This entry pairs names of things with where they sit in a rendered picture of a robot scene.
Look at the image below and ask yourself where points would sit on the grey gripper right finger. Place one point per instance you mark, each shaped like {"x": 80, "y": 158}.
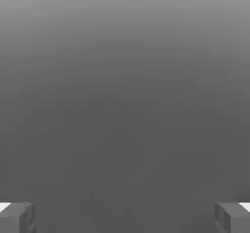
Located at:
{"x": 234, "y": 219}

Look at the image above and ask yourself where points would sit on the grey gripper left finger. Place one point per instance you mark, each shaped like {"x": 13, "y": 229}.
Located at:
{"x": 14, "y": 219}

